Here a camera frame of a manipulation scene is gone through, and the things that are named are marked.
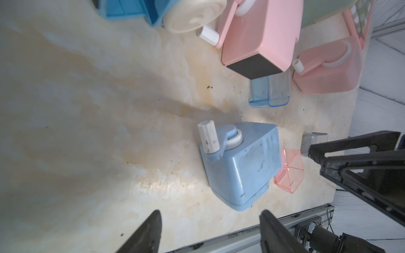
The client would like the pink pencil sharpener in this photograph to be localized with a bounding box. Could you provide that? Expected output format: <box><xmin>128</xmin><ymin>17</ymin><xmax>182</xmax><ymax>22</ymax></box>
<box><xmin>197</xmin><ymin>0</ymin><xmax>304</xmax><ymax>80</ymax></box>
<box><xmin>292</xmin><ymin>36</ymin><xmax>362</xmax><ymax>94</ymax></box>

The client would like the blue pencil sharpener round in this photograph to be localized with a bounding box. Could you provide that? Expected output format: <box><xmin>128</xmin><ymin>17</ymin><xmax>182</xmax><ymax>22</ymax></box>
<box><xmin>92</xmin><ymin>0</ymin><xmax>227</xmax><ymax>34</ymax></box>

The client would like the green yellow pencil sharpener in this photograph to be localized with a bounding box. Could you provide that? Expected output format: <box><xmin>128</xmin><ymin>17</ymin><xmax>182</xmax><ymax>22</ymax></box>
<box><xmin>301</xmin><ymin>0</ymin><xmax>356</xmax><ymax>28</ymax></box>

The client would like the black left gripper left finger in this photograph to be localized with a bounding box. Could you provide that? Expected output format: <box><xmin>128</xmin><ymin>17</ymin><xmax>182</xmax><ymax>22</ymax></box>
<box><xmin>117</xmin><ymin>210</ymin><xmax>162</xmax><ymax>253</ymax></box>

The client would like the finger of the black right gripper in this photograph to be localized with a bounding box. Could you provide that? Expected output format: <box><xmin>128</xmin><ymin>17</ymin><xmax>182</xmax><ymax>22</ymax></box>
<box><xmin>320</xmin><ymin>150</ymin><xmax>405</xmax><ymax>226</ymax></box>
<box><xmin>309</xmin><ymin>131</ymin><xmax>401</xmax><ymax>164</ymax></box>

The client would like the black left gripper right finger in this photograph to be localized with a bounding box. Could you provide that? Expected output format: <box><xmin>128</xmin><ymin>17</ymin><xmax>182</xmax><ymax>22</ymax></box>
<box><xmin>259</xmin><ymin>210</ymin><xmax>308</xmax><ymax>253</ymax></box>

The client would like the grey transparent tray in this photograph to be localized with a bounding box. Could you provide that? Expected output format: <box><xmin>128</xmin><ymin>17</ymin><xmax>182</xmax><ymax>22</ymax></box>
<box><xmin>301</xmin><ymin>132</ymin><xmax>328</xmax><ymax>157</ymax></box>

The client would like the green checkered cloth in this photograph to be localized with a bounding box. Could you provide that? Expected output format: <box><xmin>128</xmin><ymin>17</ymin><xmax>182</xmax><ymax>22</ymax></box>
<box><xmin>352</xmin><ymin>0</ymin><xmax>372</xmax><ymax>35</ymax></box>

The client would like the blue transparent tray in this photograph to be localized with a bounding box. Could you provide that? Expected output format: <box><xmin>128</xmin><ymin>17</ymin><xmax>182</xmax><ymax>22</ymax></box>
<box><xmin>249</xmin><ymin>71</ymin><xmax>290</xmax><ymax>108</ymax></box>

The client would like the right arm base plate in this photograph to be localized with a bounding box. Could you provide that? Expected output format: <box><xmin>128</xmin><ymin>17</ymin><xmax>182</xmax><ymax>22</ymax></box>
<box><xmin>294</xmin><ymin>216</ymin><xmax>385</xmax><ymax>253</ymax></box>

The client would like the pink serving tray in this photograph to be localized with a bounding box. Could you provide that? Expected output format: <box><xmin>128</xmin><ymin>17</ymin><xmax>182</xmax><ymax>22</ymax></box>
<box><xmin>343</xmin><ymin>0</ymin><xmax>374</xmax><ymax>50</ymax></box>

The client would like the red transparent tray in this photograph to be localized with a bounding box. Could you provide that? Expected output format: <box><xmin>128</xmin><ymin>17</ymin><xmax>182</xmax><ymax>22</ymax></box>
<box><xmin>274</xmin><ymin>148</ymin><xmax>305</xmax><ymax>194</ymax></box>

